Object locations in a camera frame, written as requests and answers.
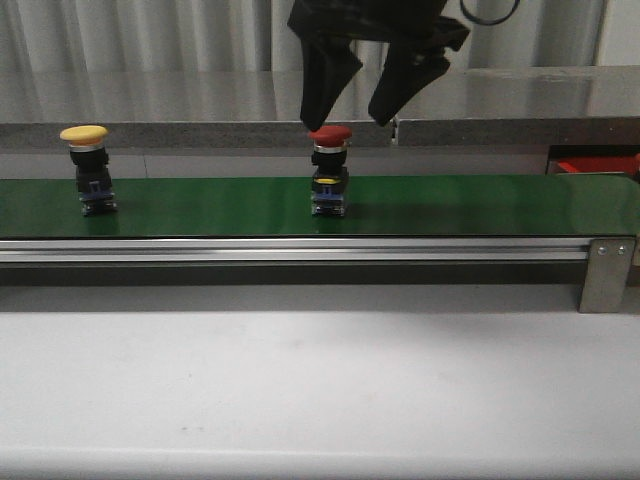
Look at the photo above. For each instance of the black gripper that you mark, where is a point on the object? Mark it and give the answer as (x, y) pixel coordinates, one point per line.
(416, 32)

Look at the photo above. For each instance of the yellow mushroom button top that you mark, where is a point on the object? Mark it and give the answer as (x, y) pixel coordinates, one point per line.
(93, 179)

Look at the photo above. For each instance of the green conveyor belt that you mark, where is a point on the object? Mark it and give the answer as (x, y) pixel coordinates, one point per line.
(434, 205)

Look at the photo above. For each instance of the grey stone slab left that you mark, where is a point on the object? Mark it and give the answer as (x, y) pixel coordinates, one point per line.
(155, 110)

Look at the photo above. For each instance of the grey stone slab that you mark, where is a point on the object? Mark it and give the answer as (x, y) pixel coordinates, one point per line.
(594, 105)
(155, 110)

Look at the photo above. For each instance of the grey stone slab right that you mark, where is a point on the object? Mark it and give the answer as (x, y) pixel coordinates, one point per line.
(594, 105)

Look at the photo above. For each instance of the red plastic tray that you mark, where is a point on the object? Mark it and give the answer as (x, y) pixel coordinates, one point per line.
(587, 165)

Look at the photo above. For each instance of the white pleated curtain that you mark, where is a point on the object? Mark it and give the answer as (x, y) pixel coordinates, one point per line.
(208, 36)

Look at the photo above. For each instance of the steel conveyor support bracket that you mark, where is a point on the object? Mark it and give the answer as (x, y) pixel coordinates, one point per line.
(608, 265)

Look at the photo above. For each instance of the aluminium conveyor side rail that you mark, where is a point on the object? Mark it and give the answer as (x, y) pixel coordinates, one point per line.
(293, 249)

